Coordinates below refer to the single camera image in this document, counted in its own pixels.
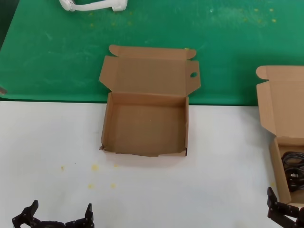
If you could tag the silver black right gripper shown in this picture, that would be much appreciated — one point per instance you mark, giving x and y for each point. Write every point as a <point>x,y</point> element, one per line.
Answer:
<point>301,219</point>

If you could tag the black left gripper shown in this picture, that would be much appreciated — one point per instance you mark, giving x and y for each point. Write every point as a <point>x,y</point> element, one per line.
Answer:
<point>52,225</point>

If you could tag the open cardboard box without hole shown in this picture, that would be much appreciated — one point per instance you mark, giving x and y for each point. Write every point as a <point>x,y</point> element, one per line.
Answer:
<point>282,104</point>

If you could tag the open cardboard box with hole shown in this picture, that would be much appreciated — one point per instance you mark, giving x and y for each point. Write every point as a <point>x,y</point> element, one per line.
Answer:
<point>147,128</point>

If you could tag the white curved plastic object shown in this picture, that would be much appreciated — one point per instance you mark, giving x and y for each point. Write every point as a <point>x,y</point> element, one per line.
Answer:
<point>95,5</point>

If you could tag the green table mat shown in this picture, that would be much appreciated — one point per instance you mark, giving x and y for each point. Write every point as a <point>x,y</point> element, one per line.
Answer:
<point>166,26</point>

